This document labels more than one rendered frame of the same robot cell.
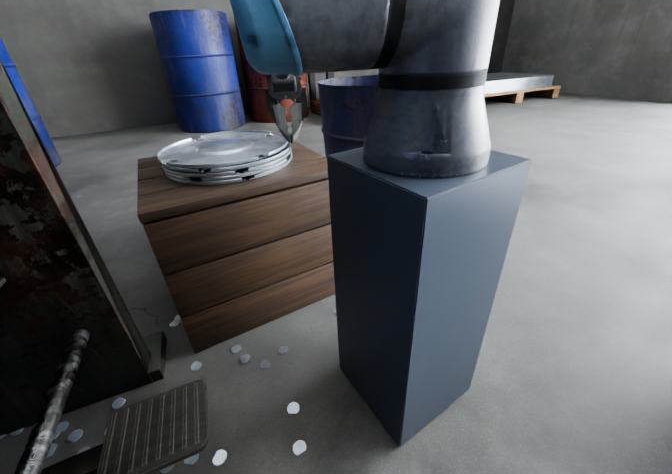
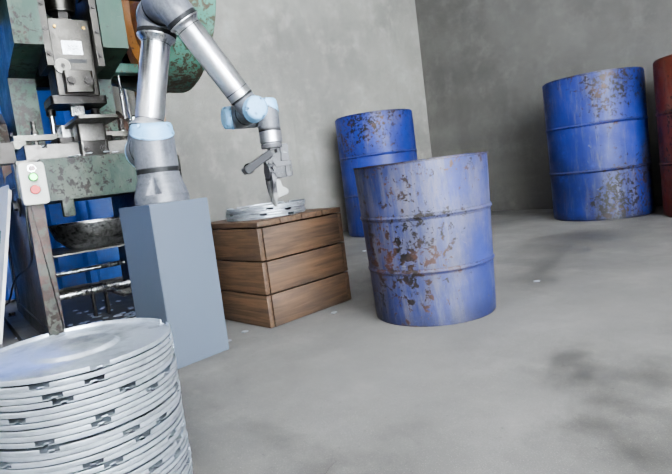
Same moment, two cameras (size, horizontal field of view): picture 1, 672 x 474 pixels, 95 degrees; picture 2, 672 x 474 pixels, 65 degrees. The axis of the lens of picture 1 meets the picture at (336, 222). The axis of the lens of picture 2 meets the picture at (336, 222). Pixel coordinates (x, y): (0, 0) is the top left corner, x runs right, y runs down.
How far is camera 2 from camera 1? 1.75 m
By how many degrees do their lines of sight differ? 74
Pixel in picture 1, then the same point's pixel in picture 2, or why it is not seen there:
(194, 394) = not seen: hidden behind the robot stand
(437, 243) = (125, 228)
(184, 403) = not seen: hidden behind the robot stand
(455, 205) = (126, 214)
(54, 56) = (487, 137)
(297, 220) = (239, 251)
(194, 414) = not seen: hidden behind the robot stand
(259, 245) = (227, 260)
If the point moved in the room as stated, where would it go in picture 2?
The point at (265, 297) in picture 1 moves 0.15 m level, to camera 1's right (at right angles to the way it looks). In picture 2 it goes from (229, 299) to (233, 307)
